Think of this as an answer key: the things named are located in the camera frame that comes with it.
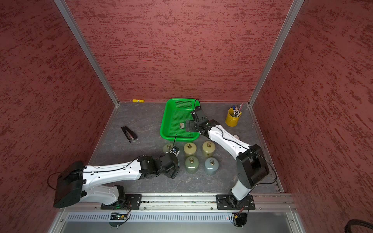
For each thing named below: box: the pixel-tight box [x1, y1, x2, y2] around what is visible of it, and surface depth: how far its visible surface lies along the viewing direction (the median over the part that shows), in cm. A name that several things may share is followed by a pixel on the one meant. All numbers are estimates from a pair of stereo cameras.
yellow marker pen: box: [132, 99, 146, 103], surface depth 124 cm
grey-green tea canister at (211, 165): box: [204, 157, 220, 176], surface depth 81 cm
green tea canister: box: [162, 143, 174, 153], surface depth 87 cm
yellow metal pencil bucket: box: [225, 107, 243, 128], surface depth 102 cm
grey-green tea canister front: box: [185, 155, 200, 175], surface depth 81 cm
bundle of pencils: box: [232, 102, 244, 117], surface depth 103 cm
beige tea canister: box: [183, 142, 197, 157], surface depth 87 cm
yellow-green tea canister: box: [202, 140, 216, 158], surface depth 88 cm
